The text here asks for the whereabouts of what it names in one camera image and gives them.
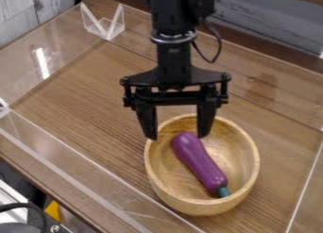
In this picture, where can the yellow black device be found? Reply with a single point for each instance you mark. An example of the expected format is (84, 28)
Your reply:
(44, 221)

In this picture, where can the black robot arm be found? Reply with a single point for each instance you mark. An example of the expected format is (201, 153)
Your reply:
(177, 16)

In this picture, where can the purple toy eggplant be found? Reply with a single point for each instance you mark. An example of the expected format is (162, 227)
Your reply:
(190, 152)

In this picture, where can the clear acrylic corner bracket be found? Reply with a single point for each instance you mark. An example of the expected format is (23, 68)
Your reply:
(106, 28)

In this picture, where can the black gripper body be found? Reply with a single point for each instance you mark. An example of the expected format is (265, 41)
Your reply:
(175, 82)

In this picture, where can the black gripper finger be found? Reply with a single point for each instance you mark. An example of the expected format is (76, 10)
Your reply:
(146, 113)
(205, 116)

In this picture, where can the brown wooden bowl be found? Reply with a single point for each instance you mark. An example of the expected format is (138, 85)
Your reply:
(232, 149)

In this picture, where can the clear acrylic barrier wall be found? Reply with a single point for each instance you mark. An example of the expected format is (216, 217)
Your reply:
(108, 204)

